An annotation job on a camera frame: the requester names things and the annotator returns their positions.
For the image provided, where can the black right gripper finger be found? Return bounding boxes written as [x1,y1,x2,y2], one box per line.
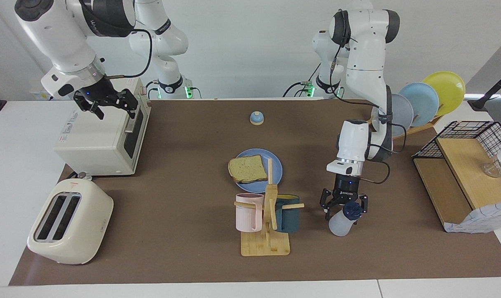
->
[75,99,105,120]
[121,89,138,118]

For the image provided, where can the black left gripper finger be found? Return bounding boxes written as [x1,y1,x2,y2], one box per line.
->
[320,189,338,220]
[354,195,369,224]

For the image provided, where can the white seasoning bottle navy cap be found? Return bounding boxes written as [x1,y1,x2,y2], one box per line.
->
[328,202,364,237]

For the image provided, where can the toasted bread slice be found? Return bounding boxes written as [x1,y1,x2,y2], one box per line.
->
[228,155,268,184]

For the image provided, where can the blue round plate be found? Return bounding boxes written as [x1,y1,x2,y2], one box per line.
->
[231,149,284,194]

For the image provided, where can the grey-blue plate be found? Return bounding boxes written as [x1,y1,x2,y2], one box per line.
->
[390,94,414,137]

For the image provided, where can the light blue plate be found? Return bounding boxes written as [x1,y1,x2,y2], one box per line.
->
[400,82,440,127]

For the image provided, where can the yellow plate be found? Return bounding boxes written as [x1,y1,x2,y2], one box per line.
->
[422,71,466,117]

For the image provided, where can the white toaster oven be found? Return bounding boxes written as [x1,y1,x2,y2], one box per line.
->
[54,77,152,176]

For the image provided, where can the teal mug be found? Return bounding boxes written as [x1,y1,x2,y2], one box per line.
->
[275,195,300,233]

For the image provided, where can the wooden mug tree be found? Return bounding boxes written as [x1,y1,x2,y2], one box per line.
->
[234,158,305,257]

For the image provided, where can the wooden two-tier shelf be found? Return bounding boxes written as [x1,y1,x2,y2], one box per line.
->
[413,138,501,233]

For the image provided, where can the pink ribbed mug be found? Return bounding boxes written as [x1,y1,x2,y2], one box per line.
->
[235,193,264,232]

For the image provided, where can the wooden dish rack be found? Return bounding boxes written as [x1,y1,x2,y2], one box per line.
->
[369,115,443,143]

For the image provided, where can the cream two-slot toaster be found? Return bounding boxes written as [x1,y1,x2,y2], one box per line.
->
[27,179,114,265]

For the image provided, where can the clear glass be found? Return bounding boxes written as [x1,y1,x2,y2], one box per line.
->
[484,159,501,178]

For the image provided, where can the brown table mat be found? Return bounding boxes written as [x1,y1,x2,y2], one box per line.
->
[8,99,501,286]

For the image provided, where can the black angled stand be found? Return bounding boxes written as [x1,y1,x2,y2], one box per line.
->
[468,66,501,111]

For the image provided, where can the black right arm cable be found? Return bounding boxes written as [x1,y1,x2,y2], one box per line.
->
[106,29,152,80]

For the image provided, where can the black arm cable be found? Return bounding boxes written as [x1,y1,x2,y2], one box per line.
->
[106,29,152,80]
[329,12,408,185]

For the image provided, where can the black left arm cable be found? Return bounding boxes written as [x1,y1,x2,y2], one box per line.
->
[329,12,408,185]

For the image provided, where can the black wire basket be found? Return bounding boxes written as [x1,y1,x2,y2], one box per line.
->
[413,121,501,193]

